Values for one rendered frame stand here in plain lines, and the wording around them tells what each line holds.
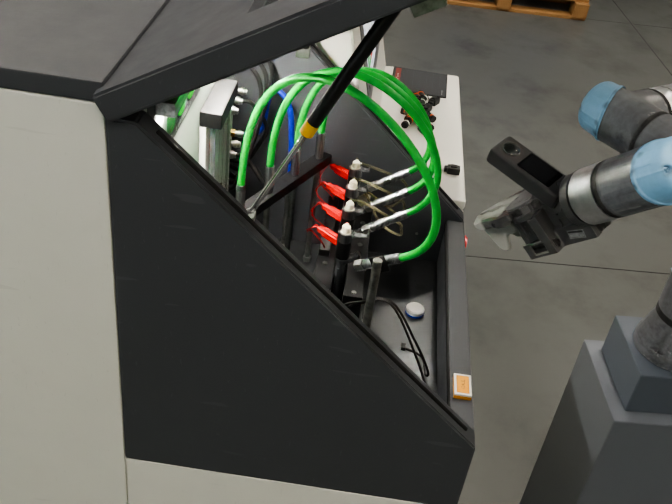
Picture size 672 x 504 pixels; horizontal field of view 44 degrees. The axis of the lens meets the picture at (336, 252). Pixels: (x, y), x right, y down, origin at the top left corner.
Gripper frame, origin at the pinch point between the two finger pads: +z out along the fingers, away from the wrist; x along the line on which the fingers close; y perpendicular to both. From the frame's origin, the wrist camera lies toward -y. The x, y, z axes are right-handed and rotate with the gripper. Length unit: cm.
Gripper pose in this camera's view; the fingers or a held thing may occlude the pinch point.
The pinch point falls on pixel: (479, 217)
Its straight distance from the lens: 124.5
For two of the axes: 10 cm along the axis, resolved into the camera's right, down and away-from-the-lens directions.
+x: 6.7, -5.5, 5.0
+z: -4.8, 1.8, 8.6
